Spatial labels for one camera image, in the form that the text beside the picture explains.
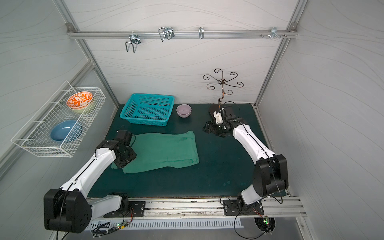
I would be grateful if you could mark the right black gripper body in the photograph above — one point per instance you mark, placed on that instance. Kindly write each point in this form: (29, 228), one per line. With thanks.
(210, 127)

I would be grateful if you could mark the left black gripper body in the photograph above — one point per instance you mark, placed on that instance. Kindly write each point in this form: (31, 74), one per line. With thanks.
(124, 159)

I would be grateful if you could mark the green long pants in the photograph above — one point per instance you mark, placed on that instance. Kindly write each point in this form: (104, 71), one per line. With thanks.
(156, 151)

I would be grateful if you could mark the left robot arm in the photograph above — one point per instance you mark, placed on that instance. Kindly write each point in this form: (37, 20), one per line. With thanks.
(68, 208)

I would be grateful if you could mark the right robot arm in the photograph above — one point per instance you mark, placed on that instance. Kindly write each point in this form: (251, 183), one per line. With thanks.
(270, 174)

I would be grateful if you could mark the dark green table mat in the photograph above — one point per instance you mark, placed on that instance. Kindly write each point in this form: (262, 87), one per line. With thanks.
(225, 168)

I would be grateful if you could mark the small pink bowl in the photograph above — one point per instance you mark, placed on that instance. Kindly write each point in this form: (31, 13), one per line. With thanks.
(184, 110)

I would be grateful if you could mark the dark metal jewelry stand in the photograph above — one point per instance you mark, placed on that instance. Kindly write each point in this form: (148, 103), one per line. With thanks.
(225, 85)

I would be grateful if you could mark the teal plastic basket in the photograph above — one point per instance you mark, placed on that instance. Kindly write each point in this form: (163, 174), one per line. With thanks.
(148, 109)

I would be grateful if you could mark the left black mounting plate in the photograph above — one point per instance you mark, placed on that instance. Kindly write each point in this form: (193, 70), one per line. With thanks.
(135, 209)

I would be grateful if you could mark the black mounting plate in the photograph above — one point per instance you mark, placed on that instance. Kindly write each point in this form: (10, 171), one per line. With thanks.
(238, 207)
(135, 209)

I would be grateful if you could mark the blue bowl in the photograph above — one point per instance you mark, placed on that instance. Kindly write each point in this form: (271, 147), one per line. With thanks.
(67, 131)

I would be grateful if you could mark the orange patterned bowl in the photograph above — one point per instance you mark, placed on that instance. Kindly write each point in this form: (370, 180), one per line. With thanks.
(79, 100)

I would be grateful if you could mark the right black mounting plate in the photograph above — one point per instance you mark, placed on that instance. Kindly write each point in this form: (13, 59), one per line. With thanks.
(238, 207)

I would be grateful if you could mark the white vent grille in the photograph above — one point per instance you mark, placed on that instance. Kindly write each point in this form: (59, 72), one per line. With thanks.
(184, 224)

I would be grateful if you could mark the small metal hook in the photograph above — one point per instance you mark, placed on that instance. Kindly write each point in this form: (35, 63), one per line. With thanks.
(201, 33)

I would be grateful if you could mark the metal hook right end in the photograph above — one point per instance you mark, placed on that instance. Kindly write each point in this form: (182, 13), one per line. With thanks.
(274, 33)

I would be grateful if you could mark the metal loop hook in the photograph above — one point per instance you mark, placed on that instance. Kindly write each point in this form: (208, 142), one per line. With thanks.
(166, 33)

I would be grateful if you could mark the metal double hook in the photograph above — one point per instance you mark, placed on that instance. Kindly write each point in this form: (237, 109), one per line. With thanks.
(133, 42)

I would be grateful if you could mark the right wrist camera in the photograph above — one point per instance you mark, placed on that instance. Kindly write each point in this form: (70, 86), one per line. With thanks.
(218, 118)

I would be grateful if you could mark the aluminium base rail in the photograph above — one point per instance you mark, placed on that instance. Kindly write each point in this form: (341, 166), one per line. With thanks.
(185, 208)

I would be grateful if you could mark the white wire wall basket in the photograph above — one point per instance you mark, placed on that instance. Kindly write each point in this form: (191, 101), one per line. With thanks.
(34, 136)

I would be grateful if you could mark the aluminium top rail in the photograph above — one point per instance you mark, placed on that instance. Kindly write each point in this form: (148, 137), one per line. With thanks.
(154, 35)

